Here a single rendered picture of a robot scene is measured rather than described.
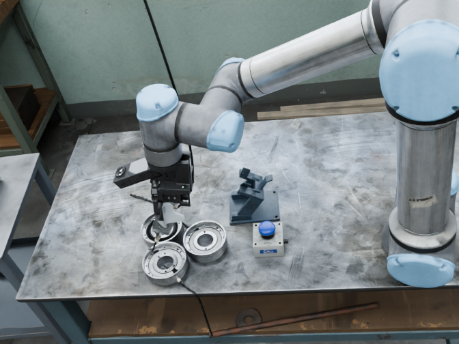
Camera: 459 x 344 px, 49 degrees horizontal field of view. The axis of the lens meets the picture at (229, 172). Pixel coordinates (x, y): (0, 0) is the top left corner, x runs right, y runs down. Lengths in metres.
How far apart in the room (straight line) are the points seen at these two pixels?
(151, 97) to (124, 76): 2.04
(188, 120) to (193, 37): 1.86
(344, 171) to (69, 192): 0.78
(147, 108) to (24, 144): 1.89
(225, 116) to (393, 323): 0.77
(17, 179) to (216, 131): 1.09
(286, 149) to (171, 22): 1.42
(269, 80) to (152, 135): 0.23
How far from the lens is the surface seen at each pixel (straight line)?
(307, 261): 1.21
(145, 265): 1.23
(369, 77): 2.92
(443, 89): 0.70
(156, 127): 0.92
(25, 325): 2.06
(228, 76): 0.97
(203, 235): 1.25
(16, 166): 1.91
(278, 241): 1.19
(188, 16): 2.69
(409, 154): 0.81
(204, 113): 0.90
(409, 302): 1.46
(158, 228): 1.17
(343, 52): 0.87
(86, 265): 1.32
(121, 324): 1.50
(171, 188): 1.04
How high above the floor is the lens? 1.79
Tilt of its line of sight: 44 degrees down
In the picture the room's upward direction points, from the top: 11 degrees counter-clockwise
